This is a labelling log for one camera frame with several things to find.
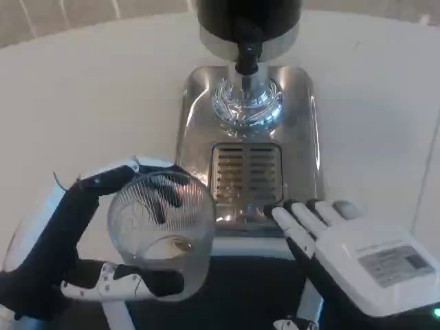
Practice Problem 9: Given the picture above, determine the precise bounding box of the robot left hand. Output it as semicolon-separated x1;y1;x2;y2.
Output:
0;156;194;321

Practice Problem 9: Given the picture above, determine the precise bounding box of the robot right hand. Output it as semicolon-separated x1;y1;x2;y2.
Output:
263;198;440;330

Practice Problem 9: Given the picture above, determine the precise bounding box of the clear ribbed glass cup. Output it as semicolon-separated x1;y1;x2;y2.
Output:
106;172;217;303

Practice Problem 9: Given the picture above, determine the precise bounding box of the black white robot torso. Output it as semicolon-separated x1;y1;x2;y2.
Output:
102;236;326;330

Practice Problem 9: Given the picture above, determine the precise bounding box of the slotted steel drain grid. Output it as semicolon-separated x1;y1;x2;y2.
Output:
210;142;285;208

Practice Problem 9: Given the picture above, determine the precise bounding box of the steel drip tray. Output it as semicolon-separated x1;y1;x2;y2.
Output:
174;65;326;239

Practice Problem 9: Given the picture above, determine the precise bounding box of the black dispenser tap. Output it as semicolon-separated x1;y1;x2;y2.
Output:
234;16;265;76

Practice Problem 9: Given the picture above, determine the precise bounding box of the black steel drink dispenser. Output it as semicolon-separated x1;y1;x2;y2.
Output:
190;0;303;132

